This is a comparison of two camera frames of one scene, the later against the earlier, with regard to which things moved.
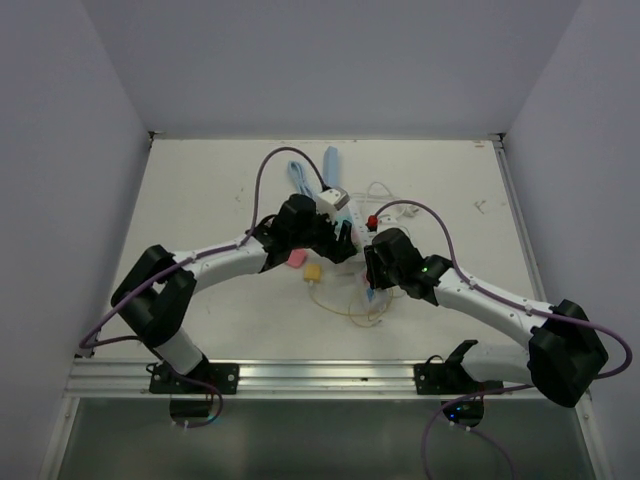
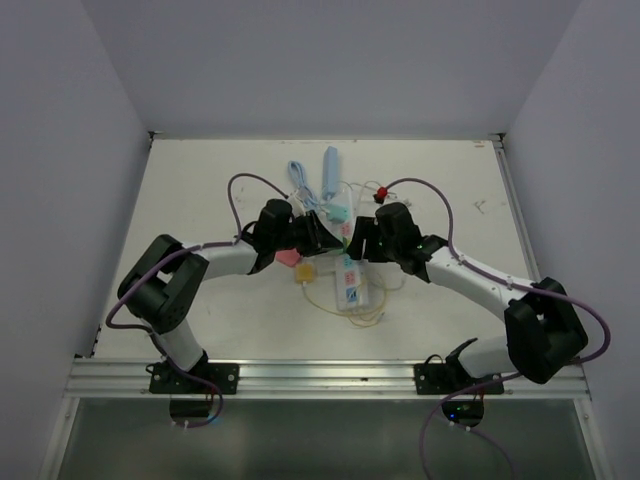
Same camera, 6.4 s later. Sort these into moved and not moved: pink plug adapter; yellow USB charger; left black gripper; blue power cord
Moved: yellow USB charger
Not moved: left black gripper; pink plug adapter; blue power cord
